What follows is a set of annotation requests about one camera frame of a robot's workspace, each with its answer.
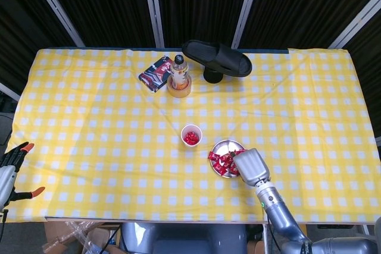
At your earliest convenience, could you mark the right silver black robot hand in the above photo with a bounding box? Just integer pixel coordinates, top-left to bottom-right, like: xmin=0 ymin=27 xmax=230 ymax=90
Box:
xmin=232 ymin=148 xmax=272 ymax=188

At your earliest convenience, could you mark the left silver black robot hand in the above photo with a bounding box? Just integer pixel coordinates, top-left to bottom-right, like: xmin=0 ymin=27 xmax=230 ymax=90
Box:
xmin=0 ymin=142 xmax=46 ymax=210

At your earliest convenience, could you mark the red candy pile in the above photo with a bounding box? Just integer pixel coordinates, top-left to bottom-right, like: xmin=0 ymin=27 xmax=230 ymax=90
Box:
xmin=207 ymin=149 xmax=246 ymax=177
xmin=183 ymin=130 xmax=200 ymax=145

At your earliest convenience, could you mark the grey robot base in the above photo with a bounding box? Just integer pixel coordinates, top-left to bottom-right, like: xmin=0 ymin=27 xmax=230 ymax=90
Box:
xmin=118 ymin=222 xmax=248 ymax=254

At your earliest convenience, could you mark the white paper cup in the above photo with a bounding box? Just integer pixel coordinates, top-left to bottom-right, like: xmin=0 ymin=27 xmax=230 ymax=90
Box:
xmin=180 ymin=123 xmax=203 ymax=148

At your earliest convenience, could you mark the round metal plate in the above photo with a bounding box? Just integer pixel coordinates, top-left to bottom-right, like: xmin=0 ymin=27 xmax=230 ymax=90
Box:
xmin=210 ymin=139 xmax=248 ymax=179

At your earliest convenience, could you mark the brown cardboard box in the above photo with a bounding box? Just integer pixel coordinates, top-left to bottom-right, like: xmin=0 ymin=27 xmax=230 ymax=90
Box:
xmin=44 ymin=221 xmax=120 ymax=254

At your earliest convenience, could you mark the clear plastic wrap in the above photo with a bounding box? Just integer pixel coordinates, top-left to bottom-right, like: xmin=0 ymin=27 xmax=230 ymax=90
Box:
xmin=43 ymin=221 xmax=105 ymax=254

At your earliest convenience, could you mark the black mesh pen holder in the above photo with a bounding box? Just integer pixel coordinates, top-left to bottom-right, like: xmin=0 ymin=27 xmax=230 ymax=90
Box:
xmin=203 ymin=68 xmax=223 ymax=84

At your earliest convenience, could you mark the yellowish clear tape roll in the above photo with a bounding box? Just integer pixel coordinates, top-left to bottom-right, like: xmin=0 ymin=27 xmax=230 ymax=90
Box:
xmin=166 ymin=74 xmax=192 ymax=98

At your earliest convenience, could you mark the yellow white checked tablecloth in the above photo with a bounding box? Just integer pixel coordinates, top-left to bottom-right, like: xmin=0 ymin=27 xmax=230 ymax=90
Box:
xmin=2 ymin=47 xmax=381 ymax=225

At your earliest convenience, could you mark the orange drink plastic bottle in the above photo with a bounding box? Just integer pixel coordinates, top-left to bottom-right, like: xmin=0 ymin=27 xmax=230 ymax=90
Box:
xmin=169 ymin=54 xmax=190 ymax=90

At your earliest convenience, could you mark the black rubber slipper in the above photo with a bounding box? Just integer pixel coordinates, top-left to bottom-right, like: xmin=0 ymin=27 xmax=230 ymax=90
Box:
xmin=181 ymin=39 xmax=253 ymax=78

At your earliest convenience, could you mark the dark blue red snack box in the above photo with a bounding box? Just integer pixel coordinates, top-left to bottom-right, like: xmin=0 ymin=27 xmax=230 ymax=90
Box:
xmin=138 ymin=55 xmax=174 ymax=93

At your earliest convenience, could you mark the white partition post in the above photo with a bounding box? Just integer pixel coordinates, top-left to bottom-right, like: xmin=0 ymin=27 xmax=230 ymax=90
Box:
xmin=328 ymin=0 xmax=381 ymax=49
xmin=141 ymin=0 xmax=165 ymax=48
xmin=231 ymin=0 xmax=264 ymax=49
xmin=0 ymin=83 xmax=21 ymax=102
xmin=26 ymin=0 xmax=86 ymax=47

